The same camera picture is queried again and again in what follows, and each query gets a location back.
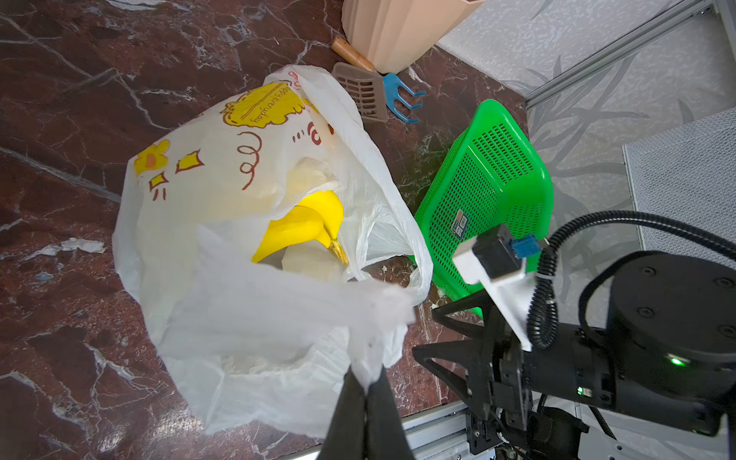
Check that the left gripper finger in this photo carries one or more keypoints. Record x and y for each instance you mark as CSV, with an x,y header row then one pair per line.
x,y
385,437

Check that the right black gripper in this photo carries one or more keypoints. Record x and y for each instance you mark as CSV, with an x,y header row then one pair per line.
x,y
485,373

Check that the yellow banana bunch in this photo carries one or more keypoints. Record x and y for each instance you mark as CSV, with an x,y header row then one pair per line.
x,y
318,217

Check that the white printed plastic bag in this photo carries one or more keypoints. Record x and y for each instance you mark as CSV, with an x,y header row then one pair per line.
x,y
269,341

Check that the green perforated plastic basket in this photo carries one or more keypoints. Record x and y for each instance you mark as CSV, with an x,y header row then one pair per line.
x,y
495,176

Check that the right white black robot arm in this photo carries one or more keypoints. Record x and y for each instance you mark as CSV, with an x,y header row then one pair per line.
x,y
665,356

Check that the barcode sticker in basket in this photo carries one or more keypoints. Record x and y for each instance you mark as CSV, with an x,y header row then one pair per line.
x,y
460,224

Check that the small blue toy rake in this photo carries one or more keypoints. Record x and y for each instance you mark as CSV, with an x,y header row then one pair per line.
x,y
393,87

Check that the terracotta flower pot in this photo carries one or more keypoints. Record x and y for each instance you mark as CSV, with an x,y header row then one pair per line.
x,y
393,34

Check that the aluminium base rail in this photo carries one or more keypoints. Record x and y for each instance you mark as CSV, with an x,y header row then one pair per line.
x,y
440,433

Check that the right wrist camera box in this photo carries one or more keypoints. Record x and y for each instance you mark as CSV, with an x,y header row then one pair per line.
x,y
498,262

